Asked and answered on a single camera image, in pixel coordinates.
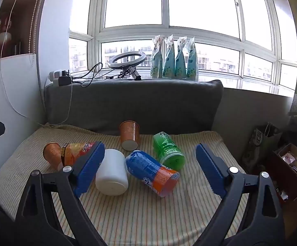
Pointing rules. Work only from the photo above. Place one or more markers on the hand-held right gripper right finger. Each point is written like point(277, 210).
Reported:
point(210, 170)

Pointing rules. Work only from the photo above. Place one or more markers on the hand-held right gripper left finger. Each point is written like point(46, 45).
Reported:
point(92, 167)

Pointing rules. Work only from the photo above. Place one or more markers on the white plastic cup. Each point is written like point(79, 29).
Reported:
point(112, 174)

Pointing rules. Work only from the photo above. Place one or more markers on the yellow and red printed cup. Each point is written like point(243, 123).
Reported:
point(74, 151)

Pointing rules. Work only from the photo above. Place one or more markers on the brown speckled paper cup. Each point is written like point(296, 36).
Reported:
point(130, 133)
point(51, 153)

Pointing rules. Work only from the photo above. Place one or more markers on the green cup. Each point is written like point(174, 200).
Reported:
point(167, 150)

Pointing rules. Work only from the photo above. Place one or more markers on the blue and orange cup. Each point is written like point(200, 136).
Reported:
point(148, 169)

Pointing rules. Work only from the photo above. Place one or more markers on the paper bag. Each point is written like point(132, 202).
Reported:
point(258, 143)

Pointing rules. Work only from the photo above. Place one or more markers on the striped blanket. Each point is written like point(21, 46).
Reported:
point(138, 215)

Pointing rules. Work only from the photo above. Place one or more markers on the pink plastic packet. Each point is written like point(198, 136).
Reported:
point(288, 157)

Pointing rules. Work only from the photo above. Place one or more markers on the grey cushion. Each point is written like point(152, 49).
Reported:
point(138, 102)

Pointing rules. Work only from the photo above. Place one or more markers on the white power strip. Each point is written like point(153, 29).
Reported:
point(53, 73)

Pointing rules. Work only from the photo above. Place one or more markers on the cardboard box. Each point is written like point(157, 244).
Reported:
point(291, 182)

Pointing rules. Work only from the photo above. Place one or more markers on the black charger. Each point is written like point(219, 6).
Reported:
point(65, 80)

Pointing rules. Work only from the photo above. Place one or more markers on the teal and white bag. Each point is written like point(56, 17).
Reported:
point(180, 65)
point(169, 64)
point(192, 66)
point(156, 61)

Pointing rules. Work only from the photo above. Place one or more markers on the wooden shelf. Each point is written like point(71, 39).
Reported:
point(25, 18)

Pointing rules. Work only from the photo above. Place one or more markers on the white window frame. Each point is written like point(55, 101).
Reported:
point(165, 5)

